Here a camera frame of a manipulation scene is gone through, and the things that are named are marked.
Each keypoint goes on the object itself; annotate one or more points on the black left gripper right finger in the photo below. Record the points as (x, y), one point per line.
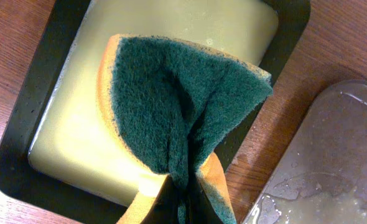
(199, 209)

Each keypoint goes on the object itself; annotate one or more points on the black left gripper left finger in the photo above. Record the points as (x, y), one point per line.
(168, 207)

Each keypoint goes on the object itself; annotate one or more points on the green yellow sponge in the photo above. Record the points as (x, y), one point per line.
(167, 104)

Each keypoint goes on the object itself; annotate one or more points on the black tray with soapy water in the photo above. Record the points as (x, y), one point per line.
(56, 153)

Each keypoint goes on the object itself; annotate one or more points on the dark brown serving tray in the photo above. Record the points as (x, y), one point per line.
(322, 176)

